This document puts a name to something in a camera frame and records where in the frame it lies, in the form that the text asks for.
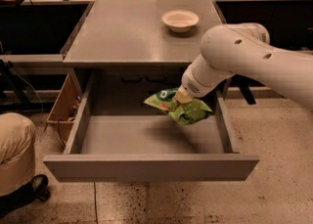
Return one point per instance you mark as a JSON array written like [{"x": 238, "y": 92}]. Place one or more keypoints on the white paper bowl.
[{"x": 180, "y": 21}]

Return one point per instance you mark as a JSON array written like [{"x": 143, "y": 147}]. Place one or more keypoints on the grey open top drawer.
[{"x": 117, "y": 138}]

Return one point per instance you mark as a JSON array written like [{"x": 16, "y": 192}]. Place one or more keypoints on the brown cardboard box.
[{"x": 63, "y": 113}]

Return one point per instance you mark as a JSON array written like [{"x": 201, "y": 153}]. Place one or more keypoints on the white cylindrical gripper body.
[{"x": 192, "y": 84}]

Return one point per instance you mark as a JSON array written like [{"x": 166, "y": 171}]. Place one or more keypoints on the black shoe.
[{"x": 35, "y": 189}]

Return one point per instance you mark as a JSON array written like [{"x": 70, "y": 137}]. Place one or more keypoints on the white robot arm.
[{"x": 230, "y": 49}]

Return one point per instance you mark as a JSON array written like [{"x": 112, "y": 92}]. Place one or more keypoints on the grey counter cabinet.
[{"x": 133, "y": 53}]

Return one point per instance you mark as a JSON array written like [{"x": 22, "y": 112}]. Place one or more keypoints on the green rice chip bag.
[{"x": 184, "y": 114}]

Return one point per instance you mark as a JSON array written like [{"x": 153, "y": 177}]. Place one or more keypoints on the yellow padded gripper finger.
[{"x": 182, "y": 96}]

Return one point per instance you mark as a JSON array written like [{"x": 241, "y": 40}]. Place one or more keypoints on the person's beige trouser leg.
[{"x": 17, "y": 158}]

